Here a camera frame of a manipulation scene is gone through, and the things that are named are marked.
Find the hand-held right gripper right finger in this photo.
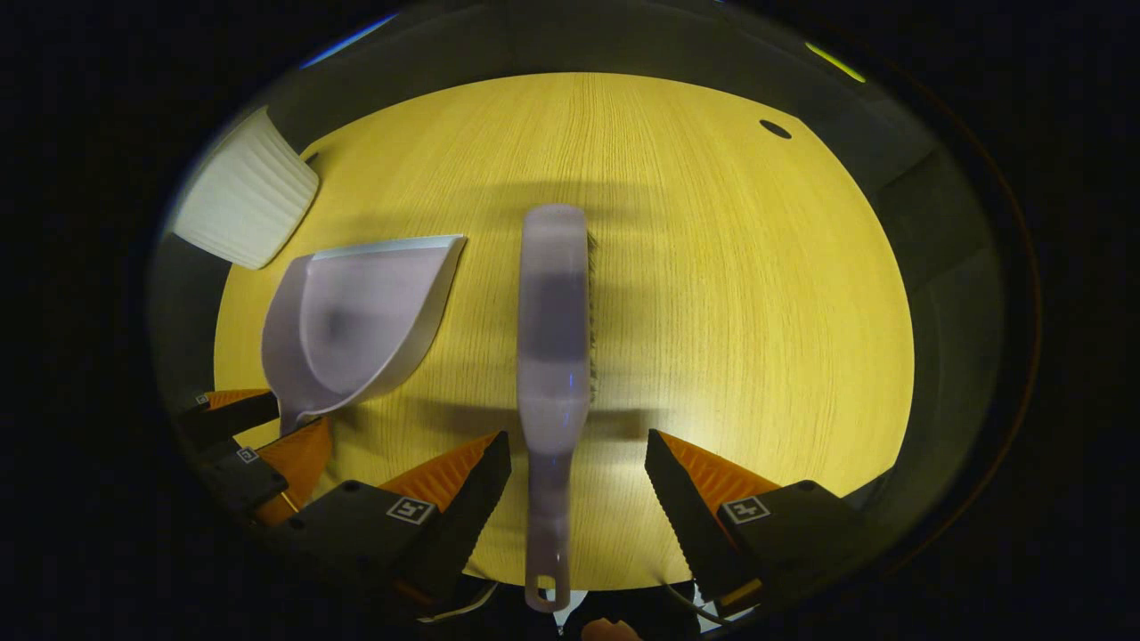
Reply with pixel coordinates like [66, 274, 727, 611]
[645, 428, 869, 615]

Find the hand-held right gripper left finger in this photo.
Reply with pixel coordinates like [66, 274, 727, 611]
[267, 431, 513, 606]

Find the white ribbed garbage bin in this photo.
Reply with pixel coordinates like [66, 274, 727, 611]
[171, 106, 320, 271]

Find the pale pink dustpan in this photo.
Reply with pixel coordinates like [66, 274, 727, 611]
[261, 234, 468, 437]

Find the wooden desktop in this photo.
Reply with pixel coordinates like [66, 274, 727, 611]
[214, 72, 916, 591]

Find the small pale pink broom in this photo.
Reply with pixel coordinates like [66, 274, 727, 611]
[517, 204, 599, 614]

